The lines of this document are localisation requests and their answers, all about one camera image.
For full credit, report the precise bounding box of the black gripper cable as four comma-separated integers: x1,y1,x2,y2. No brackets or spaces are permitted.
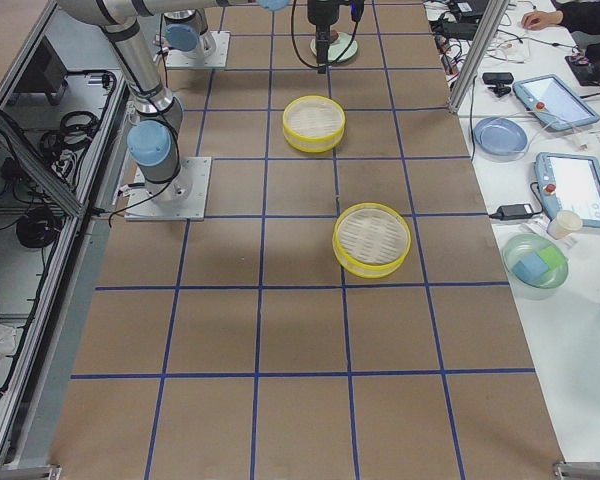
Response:
289,0,324,69

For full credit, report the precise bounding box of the person hand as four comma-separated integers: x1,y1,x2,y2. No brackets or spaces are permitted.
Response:
521,10,564,31

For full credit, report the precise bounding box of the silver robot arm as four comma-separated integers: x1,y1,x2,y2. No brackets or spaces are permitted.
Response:
154,1,365,74
59,0,237,139

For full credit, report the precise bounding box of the yellow steamer basket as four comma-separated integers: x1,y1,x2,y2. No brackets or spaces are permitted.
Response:
332,202,412,279
282,95,346,153

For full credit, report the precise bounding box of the green sponge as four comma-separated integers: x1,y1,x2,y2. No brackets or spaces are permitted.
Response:
536,244,567,271

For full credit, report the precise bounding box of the black power adapter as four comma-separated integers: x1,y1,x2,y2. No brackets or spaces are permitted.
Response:
489,203,542,221

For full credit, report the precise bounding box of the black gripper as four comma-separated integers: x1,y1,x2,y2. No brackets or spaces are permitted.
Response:
307,0,365,74

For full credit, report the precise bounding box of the teach pendant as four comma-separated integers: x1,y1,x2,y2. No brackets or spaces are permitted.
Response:
512,74,600,131
534,152,600,228

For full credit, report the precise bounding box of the blue plate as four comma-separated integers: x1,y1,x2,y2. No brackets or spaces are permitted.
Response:
473,117,528,158

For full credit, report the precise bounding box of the teach pendant near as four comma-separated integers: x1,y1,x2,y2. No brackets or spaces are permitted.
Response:
534,152,600,228

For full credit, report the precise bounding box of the paper cup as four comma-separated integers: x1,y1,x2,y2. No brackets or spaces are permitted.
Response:
547,210,583,240

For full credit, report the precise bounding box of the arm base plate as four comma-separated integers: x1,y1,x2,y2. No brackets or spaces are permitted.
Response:
124,157,212,221
166,31,231,70

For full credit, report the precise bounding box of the teach pendant far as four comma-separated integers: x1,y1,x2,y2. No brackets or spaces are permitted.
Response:
512,74,600,131

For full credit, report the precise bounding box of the pale green plate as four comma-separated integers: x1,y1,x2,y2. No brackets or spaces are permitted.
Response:
328,30,358,64

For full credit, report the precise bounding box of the green glass bowl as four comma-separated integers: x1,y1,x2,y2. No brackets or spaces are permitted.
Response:
501,233,569,299

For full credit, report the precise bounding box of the blue sponge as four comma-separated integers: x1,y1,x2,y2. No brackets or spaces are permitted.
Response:
512,252,548,284

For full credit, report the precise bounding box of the black webcam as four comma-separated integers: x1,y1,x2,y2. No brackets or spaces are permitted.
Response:
482,72,514,98

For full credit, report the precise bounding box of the aluminium frame post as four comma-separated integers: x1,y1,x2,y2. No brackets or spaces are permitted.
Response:
448,0,509,114

